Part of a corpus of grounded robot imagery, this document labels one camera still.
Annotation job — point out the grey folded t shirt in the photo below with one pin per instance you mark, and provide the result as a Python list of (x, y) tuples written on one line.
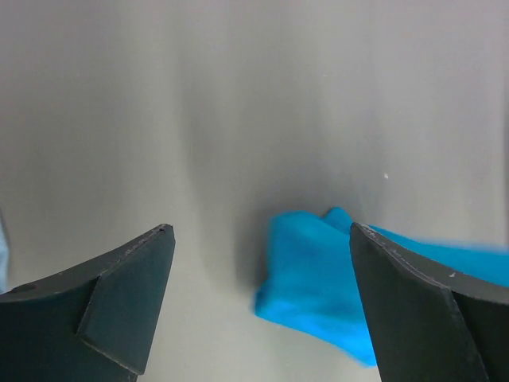
[(4, 259)]

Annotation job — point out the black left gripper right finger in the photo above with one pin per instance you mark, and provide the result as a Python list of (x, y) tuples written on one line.
[(427, 321)]

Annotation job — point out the blue t shirt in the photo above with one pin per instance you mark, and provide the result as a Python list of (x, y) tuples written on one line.
[(311, 282)]

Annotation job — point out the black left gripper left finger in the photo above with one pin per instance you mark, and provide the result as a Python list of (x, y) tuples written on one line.
[(92, 322)]

